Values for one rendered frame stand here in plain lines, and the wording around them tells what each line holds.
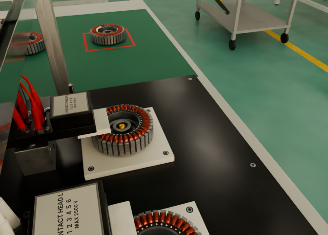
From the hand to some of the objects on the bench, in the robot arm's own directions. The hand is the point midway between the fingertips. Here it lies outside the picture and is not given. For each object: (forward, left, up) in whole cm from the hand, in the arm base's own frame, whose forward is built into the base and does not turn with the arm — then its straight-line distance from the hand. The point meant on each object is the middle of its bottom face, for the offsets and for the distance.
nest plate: (-4, -3, -41) cm, 42 cm away
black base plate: (-2, +9, -43) cm, 44 cm away
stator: (-4, -3, -40) cm, 40 cm away
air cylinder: (+11, -3, -41) cm, 43 cm away
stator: (-8, -56, -44) cm, 72 cm away
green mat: (+19, -56, -45) cm, 74 cm away
